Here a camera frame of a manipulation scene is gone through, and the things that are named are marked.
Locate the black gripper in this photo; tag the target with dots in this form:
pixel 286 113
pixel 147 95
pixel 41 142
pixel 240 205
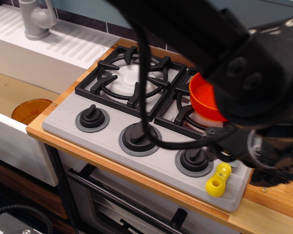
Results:
pixel 270 158

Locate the orange pot with grey handle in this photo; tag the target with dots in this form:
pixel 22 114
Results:
pixel 202 98

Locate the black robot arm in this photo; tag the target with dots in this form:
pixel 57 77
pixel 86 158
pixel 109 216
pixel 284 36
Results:
pixel 252 75

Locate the black right stove knob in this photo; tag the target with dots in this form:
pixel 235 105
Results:
pixel 193 162

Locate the black stove knob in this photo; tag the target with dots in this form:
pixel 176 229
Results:
pixel 134 141
pixel 193 162
pixel 92 119

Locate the black right burner grate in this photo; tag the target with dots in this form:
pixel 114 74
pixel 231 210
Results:
pixel 175 114

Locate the black burner grate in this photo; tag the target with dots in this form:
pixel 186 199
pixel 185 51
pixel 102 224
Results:
pixel 175 114
pixel 115 82

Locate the black middle stove knob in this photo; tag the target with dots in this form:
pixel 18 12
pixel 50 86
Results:
pixel 134 141

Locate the grey toy stove top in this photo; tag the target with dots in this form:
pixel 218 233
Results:
pixel 159 165

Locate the black left burner grate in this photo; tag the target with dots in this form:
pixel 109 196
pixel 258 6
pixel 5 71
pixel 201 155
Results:
pixel 115 82

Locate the toy oven door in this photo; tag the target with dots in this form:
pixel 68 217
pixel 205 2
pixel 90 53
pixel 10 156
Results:
pixel 116 206

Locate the black left stove knob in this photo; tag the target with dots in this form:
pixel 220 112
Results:
pixel 92 119

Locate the orange translucent plate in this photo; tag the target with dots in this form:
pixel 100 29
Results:
pixel 27 111

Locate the white toy sink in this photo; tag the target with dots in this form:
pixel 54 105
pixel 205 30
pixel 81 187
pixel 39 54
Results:
pixel 32 69

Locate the grey toy faucet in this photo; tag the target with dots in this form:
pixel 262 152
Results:
pixel 37 21

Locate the yellow handled grey toy knife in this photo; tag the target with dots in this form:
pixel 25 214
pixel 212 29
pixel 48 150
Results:
pixel 215 186

